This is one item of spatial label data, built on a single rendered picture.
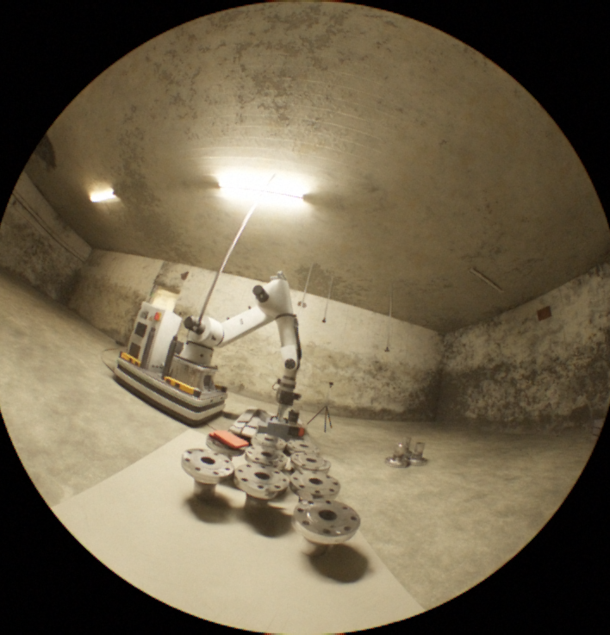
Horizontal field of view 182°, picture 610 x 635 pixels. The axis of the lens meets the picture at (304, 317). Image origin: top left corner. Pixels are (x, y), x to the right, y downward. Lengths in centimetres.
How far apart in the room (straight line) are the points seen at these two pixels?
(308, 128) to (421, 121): 112
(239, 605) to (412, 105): 298
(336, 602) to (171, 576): 50
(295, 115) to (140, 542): 295
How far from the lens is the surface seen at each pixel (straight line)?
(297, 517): 82
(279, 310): 191
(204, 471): 95
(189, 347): 228
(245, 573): 89
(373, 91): 217
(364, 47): 220
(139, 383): 238
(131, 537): 94
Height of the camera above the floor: 79
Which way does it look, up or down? 18 degrees up
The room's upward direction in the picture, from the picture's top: 13 degrees clockwise
